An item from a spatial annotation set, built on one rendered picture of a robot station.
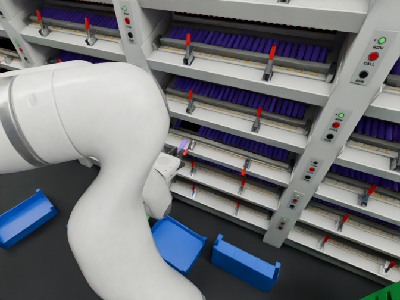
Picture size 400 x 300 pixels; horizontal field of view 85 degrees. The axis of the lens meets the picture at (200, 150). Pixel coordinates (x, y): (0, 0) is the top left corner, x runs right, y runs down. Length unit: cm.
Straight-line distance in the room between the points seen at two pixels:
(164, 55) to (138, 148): 64
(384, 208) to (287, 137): 44
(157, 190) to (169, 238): 81
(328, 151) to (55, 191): 163
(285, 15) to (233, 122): 38
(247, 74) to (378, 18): 32
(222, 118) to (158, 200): 42
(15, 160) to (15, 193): 168
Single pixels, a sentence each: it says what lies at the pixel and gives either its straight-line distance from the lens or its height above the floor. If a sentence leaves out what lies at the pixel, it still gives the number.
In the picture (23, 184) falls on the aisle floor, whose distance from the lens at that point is 199.
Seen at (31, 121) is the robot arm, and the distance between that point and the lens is 25.
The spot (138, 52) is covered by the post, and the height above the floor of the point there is 95.
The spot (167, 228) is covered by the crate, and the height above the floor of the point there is 0.
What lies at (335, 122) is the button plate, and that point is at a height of 86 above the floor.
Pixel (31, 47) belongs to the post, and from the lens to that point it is 143.
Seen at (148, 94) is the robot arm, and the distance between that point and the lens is 24.
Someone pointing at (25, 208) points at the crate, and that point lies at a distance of 182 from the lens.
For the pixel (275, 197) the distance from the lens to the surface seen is 111.
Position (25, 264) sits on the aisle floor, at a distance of 160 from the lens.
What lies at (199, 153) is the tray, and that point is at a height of 54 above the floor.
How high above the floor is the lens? 125
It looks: 44 degrees down
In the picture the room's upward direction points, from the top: straight up
